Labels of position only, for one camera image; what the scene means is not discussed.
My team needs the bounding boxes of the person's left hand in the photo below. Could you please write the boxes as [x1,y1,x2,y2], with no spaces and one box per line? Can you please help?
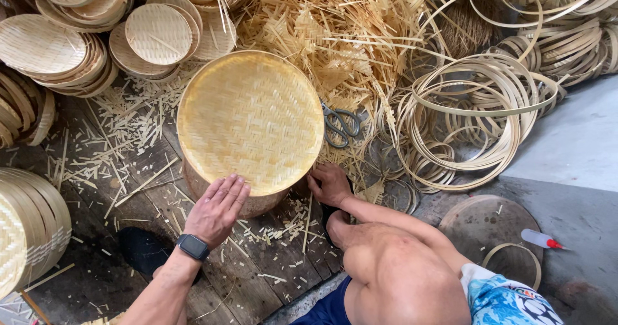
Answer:
[183,173,252,250]

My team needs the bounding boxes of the person's right hand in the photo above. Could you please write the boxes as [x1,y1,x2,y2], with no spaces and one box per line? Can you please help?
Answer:
[307,163,354,209]

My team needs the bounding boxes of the round woven bamboo tray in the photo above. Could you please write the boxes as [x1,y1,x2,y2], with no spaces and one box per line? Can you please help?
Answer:
[176,50,325,197]

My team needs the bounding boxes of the black shoe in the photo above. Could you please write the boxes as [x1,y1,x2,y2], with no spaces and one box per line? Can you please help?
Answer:
[320,175,355,248]
[117,226,203,286]

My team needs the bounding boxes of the tan cylindrical work stand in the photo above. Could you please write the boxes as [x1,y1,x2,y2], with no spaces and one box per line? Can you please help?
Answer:
[183,160,291,219]

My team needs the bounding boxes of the grey metal scissors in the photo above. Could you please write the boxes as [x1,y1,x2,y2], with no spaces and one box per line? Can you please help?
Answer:
[320,102,362,149]

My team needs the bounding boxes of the wooden plank platform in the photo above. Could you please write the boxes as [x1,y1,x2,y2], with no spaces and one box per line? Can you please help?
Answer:
[0,74,348,325]

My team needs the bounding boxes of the person's right leg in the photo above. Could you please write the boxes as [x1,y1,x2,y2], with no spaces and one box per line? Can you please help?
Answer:
[326,209,472,325]

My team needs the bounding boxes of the dark blue shorts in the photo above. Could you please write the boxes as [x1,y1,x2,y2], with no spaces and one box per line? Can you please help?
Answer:
[289,276,354,325]

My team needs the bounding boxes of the black smartwatch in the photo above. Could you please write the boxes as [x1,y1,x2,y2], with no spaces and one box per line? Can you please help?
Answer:
[175,234,211,262]

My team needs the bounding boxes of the pile of bamboo strip offcuts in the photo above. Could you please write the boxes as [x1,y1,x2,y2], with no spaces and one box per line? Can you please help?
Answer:
[236,0,437,205]

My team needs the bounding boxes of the round wooden board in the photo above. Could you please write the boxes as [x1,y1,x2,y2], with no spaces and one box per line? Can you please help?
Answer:
[438,195,544,288]

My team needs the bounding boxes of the heap of bamboo hoops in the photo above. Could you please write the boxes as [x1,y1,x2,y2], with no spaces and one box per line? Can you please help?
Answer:
[367,0,618,215]

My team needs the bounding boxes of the scattered bamboo scraps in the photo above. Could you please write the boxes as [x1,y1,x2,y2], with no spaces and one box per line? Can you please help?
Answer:
[43,71,339,311]

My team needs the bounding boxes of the brown fibre bundle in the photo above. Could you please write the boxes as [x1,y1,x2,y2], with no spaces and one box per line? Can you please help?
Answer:
[438,0,504,59]

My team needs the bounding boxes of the blue white patterned shirt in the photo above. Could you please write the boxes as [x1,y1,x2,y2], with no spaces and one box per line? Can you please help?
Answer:
[460,263,565,325]

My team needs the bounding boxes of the white red-tipped glue bottle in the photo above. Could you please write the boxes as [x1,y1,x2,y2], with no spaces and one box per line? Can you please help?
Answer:
[520,228,567,251]

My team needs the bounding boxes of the stacks of woven bamboo discs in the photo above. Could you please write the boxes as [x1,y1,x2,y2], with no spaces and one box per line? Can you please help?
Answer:
[0,0,264,100]

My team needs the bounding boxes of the stack of rimmed woven baskets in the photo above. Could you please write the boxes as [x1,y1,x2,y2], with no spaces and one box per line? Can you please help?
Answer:
[0,167,73,301]

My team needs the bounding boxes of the stack of curved bamboo bands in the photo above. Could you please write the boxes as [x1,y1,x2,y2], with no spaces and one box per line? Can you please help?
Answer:
[0,66,57,150]

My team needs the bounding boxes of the thin wooden stick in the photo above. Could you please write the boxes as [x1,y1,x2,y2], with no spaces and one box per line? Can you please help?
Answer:
[18,289,53,325]

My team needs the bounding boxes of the single thin bamboo ring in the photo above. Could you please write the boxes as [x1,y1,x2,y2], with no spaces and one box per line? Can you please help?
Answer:
[481,242,543,291]

